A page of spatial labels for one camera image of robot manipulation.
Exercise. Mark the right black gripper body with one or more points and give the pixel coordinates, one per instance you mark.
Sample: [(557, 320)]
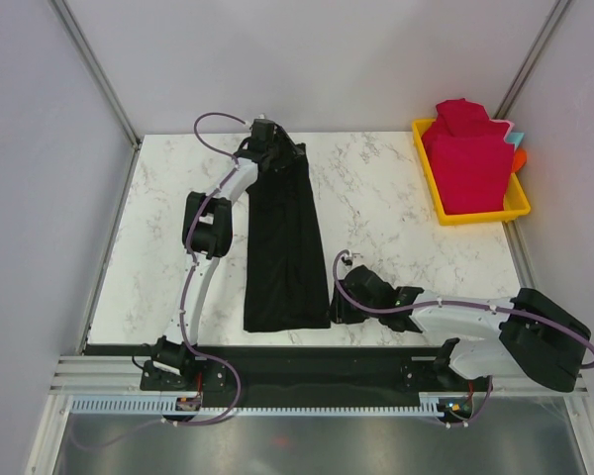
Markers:
[(344, 313)]

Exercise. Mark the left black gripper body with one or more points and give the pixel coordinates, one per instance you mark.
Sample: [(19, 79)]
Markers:
[(270, 146)]

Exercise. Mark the black t-shirt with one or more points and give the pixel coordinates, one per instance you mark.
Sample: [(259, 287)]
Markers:
[(286, 283)]

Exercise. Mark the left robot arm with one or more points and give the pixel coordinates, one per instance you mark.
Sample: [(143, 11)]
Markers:
[(207, 238)]

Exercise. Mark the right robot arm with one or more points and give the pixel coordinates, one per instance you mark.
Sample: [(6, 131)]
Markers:
[(528, 335)]

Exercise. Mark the red t-shirt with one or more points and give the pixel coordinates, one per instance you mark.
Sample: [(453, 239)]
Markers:
[(469, 157)]

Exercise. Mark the yellow plastic bin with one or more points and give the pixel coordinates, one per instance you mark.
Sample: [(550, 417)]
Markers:
[(515, 202)]

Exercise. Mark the orange cloth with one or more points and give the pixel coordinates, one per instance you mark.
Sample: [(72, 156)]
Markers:
[(520, 158)]

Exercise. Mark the cyan cloth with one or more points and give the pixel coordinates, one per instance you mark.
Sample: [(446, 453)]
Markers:
[(515, 139)]

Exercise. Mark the pink cloth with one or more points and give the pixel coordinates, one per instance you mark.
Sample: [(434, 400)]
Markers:
[(509, 126)]

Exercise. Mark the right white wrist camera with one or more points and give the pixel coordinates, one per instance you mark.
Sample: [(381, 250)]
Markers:
[(349, 258)]

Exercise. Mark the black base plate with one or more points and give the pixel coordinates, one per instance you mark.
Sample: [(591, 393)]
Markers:
[(302, 375)]

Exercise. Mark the left aluminium frame post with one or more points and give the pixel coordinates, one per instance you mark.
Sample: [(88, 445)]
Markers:
[(88, 56)]

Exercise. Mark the aluminium frame post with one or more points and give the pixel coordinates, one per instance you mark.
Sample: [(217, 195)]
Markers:
[(535, 53), (88, 56)]

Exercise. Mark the white slotted cable duct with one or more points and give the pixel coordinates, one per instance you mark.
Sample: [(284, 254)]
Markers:
[(177, 406)]

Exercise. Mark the right aluminium frame post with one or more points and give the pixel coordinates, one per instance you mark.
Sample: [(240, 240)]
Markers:
[(535, 53)]

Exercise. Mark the aluminium rail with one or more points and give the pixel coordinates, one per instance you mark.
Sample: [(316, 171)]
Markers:
[(95, 375)]

